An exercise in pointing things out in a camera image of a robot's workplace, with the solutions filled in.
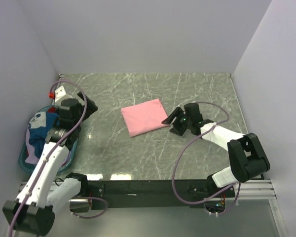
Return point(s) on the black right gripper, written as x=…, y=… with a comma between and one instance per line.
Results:
x=178, y=113

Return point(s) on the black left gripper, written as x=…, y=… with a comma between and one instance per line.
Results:
x=91, y=108

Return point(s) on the pink t shirt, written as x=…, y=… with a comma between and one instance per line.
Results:
x=144, y=117

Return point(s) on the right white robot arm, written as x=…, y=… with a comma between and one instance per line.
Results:
x=247, y=158

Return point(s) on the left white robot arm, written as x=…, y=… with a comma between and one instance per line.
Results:
x=34, y=209

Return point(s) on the red garment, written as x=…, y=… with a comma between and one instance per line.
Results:
x=53, y=109

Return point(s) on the blue printed t shirt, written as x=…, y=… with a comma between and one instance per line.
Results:
x=38, y=128

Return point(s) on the teal laundry basket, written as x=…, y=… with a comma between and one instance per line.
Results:
x=29, y=168

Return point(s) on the lavender t shirt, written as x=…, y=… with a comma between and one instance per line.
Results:
x=32, y=159

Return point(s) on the black base beam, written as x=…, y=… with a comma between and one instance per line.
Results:
x=153, y=193

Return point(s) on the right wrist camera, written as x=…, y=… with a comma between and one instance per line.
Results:
x=192, y=112

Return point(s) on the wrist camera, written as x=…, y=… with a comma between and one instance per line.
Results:
x=59, y=95
x=192, y=112

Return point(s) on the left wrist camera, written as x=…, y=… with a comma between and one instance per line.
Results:
x=59, y=95

